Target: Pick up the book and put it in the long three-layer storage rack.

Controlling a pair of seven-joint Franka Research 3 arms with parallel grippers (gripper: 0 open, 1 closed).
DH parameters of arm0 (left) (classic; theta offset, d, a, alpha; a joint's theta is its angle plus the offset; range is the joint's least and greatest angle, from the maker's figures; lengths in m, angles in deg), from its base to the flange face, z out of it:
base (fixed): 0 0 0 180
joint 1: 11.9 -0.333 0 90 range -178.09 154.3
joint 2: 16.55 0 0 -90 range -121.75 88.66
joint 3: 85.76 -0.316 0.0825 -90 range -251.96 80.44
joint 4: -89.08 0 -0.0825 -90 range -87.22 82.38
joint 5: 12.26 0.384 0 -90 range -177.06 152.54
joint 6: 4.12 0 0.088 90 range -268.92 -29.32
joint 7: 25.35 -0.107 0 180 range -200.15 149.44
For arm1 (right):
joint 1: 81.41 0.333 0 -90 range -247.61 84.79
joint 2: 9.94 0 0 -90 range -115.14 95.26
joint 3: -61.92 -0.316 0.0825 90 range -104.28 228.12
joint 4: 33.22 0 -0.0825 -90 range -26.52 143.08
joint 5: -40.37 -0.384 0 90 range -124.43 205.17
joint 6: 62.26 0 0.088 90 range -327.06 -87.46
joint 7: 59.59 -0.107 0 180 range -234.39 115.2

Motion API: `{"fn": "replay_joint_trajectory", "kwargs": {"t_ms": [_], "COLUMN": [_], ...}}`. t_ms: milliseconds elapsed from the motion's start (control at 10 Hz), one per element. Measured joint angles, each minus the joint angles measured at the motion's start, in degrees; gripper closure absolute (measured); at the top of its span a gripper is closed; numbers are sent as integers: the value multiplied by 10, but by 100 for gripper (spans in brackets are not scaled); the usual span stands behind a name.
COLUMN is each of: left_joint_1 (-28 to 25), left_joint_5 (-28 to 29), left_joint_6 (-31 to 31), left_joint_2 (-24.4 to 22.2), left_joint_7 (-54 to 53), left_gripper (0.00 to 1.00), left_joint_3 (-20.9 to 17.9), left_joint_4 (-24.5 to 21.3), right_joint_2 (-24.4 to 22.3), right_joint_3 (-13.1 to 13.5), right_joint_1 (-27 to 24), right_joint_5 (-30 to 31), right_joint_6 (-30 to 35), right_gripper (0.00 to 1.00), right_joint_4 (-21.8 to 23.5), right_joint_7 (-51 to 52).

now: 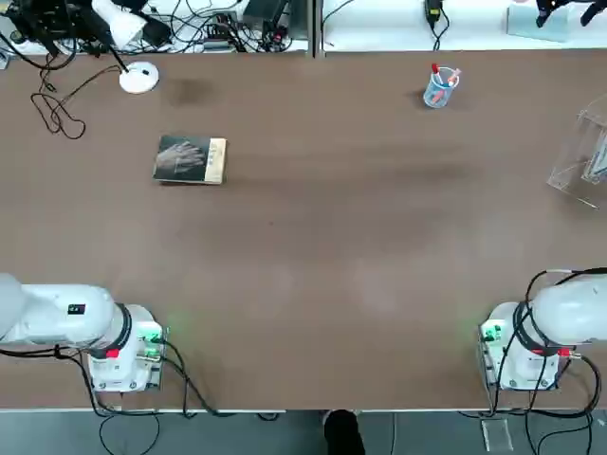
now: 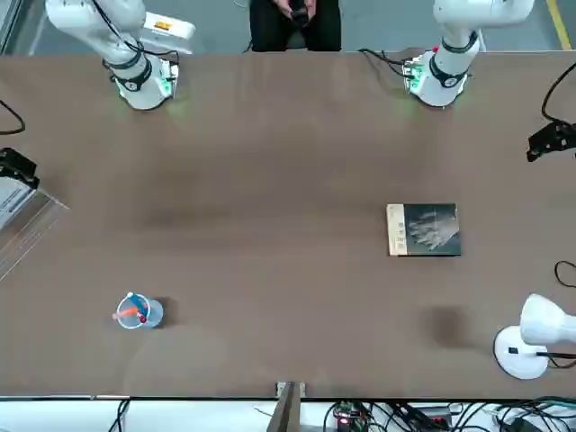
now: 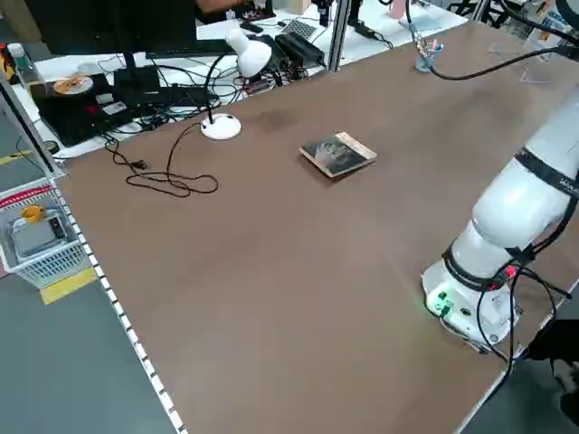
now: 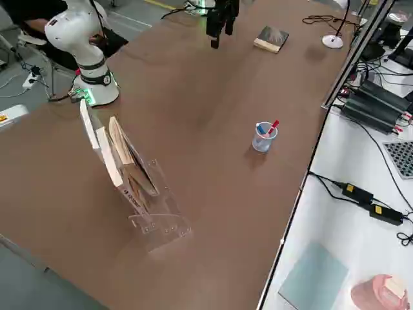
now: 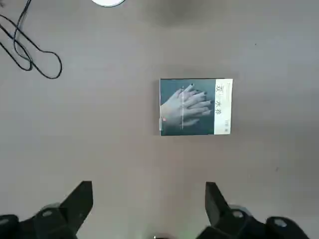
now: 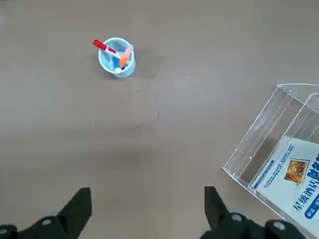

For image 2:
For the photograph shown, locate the blue pen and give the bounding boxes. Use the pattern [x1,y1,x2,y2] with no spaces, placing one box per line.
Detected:
[127,292,151,316]

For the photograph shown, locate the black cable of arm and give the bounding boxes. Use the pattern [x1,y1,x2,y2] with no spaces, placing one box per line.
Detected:
[542,60,576,125]
[0,99,26,136]

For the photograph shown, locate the white desk lamp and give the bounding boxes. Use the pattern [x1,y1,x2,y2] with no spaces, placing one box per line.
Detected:
[493,293,576,380]

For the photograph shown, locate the white book with blue print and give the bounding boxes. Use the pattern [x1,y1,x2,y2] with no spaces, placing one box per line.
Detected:
[0,176,36,229]

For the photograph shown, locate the black desk cable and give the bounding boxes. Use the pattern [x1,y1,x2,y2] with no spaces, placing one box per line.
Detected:
[115,398,131,432]

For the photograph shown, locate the green circuit board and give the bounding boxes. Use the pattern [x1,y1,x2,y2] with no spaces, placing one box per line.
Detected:
[330,400,366,428]

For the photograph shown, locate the brown table divider beam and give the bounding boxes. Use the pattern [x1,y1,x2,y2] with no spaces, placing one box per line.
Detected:
[274,381,308,432]

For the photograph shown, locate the black base cable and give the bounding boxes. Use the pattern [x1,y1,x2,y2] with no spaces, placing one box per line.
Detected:
[358,48,410,77]
[142,49,181,85]

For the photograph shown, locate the clear plastic pen cup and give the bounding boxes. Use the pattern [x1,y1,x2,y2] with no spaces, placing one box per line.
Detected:
[112,291,166,330]

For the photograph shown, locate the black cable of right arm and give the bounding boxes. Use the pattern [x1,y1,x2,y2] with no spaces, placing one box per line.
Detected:
[0,99,26,136]

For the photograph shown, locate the white control box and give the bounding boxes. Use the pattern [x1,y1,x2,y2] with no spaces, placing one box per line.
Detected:
[142,11,198,56]

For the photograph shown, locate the black power strip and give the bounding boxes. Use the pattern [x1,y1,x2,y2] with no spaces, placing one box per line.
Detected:
[404,404,454,427]

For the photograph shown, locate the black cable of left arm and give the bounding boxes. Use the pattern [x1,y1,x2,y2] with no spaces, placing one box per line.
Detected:
[542,60,576,125]

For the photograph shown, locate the black lamp cable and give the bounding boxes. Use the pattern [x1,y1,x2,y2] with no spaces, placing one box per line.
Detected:
[553,260,576,288]

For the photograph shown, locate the clear acrylic storage rack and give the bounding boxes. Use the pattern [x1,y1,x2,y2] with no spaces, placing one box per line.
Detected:
[0,176,72,283]

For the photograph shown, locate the person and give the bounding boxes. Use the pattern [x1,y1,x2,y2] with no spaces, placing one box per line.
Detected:
[249,0,342,52]

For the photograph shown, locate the dark book with hands cover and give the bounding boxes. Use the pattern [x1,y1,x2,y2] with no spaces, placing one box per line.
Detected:
[385,202,463,258]

